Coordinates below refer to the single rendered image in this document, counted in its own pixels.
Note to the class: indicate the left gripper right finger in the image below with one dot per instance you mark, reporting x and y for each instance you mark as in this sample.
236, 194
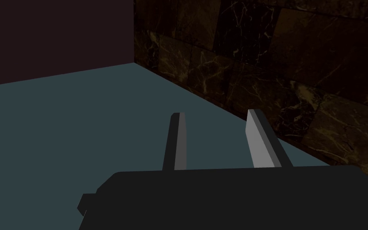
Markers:
263, 143

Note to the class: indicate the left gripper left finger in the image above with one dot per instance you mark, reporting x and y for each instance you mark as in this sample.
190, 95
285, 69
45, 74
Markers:
175, 143

